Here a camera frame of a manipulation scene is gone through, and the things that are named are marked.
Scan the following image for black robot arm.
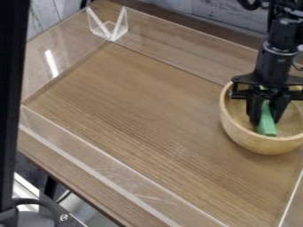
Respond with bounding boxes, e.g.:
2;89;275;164
231;0;303;125

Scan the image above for clear acrylic tray walls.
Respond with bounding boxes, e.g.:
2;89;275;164
18;2;303;227

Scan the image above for green rectangular block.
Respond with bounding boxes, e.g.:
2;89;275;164
257;100;277;137

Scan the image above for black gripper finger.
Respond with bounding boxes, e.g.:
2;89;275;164
270;94;291;122
246;92;265;126

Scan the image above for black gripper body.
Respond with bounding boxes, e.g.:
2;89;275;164
230;43;303;100

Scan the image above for black table leg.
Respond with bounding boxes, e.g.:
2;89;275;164
44;176;58;200

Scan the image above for black cable loop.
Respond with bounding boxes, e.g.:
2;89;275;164
14;198;60;227

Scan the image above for brown wooden bowl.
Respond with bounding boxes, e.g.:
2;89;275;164
219;82;303;155

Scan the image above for black vertical pole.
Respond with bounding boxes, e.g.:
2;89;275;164
0;0;31;227

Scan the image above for grey metal bracket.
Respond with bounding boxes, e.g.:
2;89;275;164
48;207;88;227

